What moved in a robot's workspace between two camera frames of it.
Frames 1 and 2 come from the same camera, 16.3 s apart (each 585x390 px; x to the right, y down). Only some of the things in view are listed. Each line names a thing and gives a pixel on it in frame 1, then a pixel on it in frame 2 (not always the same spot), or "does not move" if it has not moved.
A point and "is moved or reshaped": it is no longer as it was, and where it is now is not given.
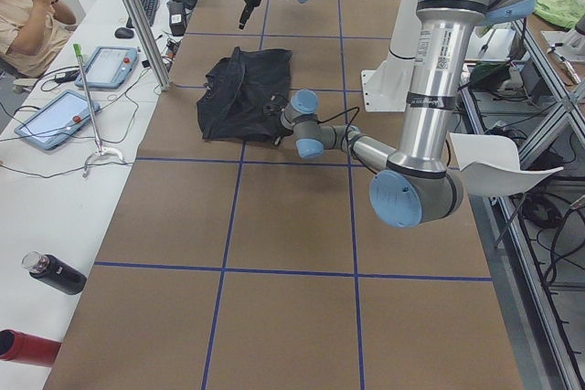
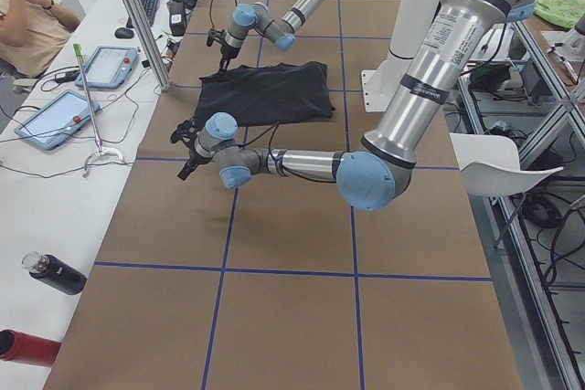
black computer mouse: (123, 33) does not move
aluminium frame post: (140, 19) does not move
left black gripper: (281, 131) -> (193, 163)
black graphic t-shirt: (244, 95) is moved or reshaped
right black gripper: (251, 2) -> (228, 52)
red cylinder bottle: (24, 347) does not move
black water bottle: (55, 270) does not move
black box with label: (177, 19) does not move
